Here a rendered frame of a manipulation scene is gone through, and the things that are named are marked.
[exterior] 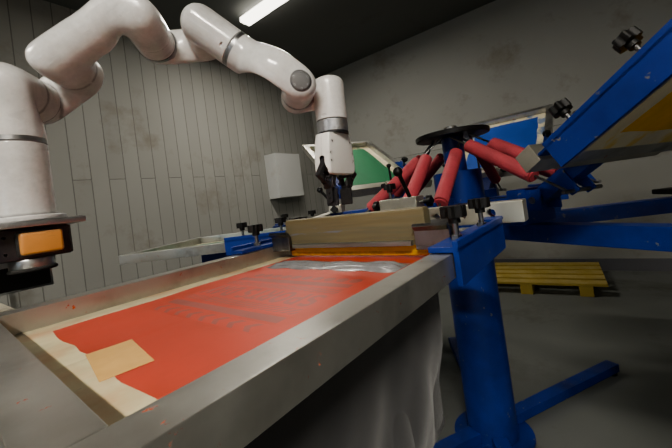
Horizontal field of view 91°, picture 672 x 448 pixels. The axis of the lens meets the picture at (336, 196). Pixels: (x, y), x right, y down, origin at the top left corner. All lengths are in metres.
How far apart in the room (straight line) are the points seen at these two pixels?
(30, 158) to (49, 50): 0.21
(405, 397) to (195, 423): 0.40
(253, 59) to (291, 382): 0.64
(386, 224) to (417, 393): 0.31
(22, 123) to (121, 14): 0.28
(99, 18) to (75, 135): 2.94
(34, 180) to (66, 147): 2.87
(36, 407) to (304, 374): 0.17
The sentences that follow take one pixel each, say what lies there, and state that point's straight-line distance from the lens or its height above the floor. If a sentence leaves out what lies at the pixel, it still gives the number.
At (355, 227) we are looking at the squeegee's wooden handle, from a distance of 0.76.
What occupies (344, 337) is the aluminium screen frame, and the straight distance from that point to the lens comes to 0.31.
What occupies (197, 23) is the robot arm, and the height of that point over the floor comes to 1.51.
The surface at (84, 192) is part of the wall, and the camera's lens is 3.69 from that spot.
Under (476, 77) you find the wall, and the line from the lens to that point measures 4.62.
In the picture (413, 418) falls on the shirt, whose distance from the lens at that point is 0.62.
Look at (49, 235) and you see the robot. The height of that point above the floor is 1.10.
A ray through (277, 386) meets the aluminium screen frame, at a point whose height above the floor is 0.97.
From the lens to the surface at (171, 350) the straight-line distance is 0.45.
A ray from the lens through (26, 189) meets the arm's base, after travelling 0.86.
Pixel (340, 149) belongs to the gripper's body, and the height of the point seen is 1.21.
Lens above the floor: 1.10
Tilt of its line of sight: 1 degrees up
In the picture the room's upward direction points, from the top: 8 degrees counter-clockwise
